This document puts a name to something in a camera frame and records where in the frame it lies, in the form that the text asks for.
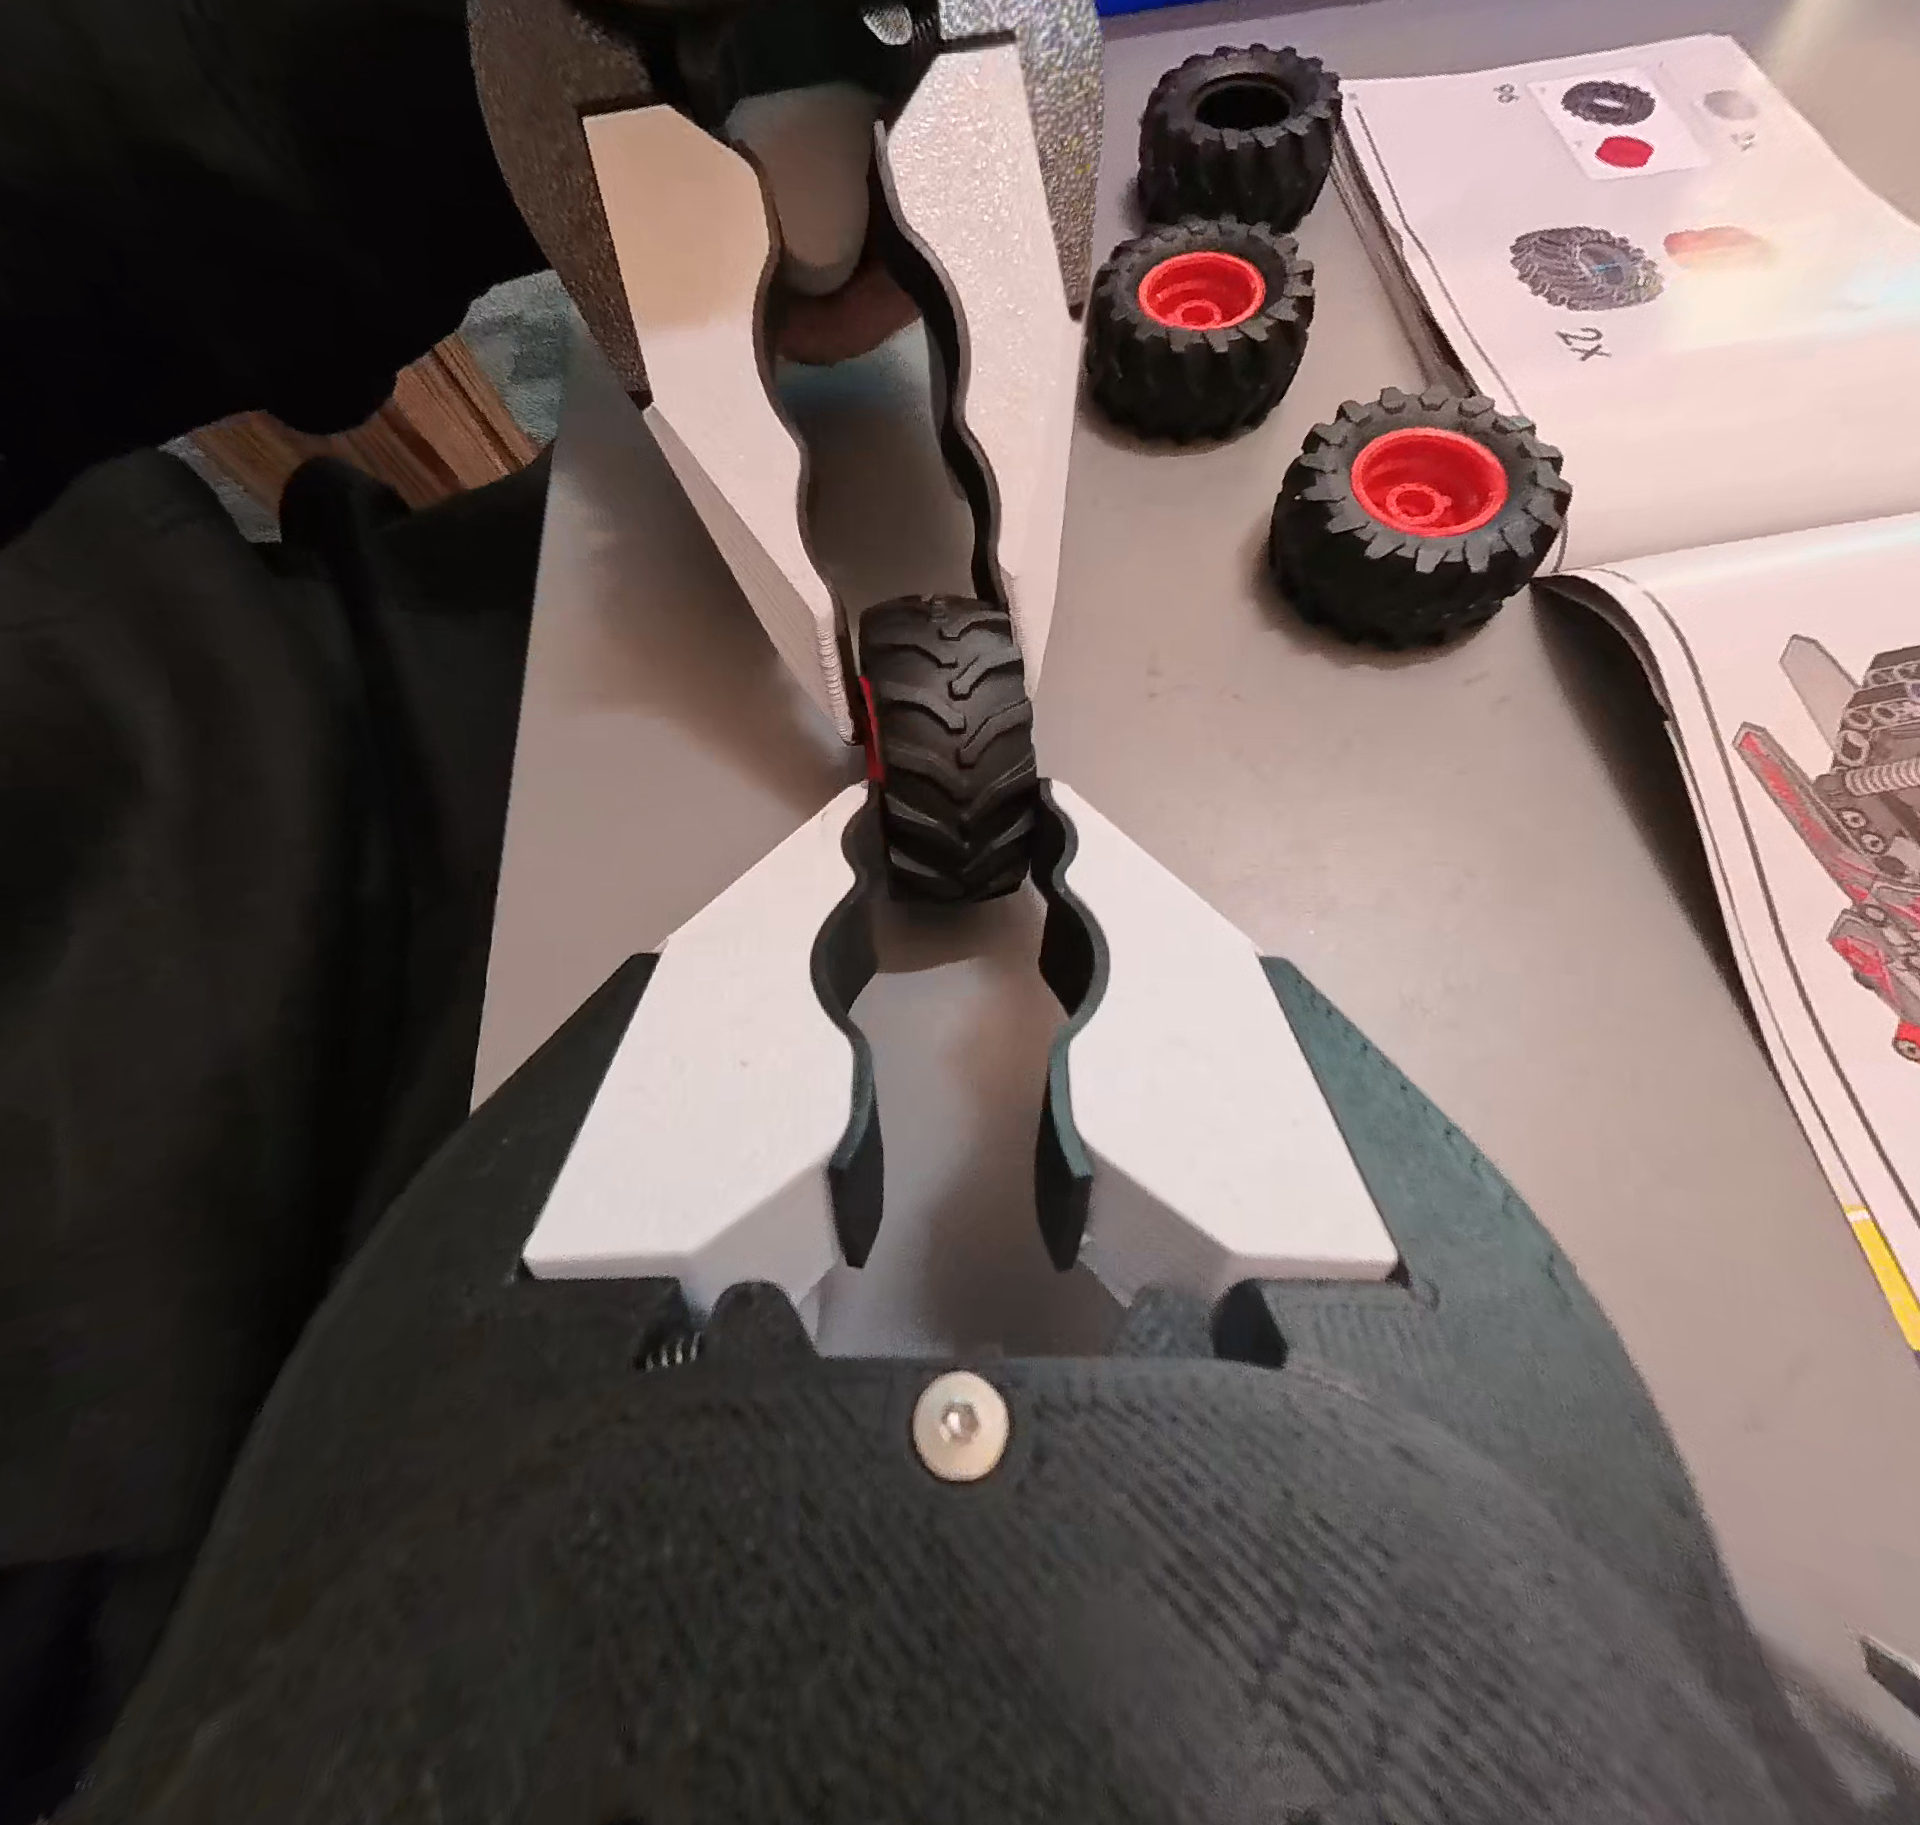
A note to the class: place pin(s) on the white instruction booklet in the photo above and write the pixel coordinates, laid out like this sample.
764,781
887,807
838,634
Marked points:
1725,416

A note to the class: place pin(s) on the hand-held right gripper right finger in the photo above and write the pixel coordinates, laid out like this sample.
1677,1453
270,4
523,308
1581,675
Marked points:
1215,1105

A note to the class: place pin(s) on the black toy wheel red hub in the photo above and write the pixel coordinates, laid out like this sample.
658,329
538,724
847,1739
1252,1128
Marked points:
953,746
1200,295
1418,491

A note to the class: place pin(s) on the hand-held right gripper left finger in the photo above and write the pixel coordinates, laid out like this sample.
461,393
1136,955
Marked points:
706,1105

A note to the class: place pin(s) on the black toy tyre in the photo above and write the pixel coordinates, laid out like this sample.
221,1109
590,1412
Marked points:
1290,145

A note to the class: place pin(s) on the white desk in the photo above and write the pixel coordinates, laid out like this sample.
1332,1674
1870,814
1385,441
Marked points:
1350,881

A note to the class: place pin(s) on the person's black clothing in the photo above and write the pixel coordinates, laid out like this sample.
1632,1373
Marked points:
210,881

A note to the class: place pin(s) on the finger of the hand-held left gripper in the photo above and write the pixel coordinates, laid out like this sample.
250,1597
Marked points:
691,295
997,237

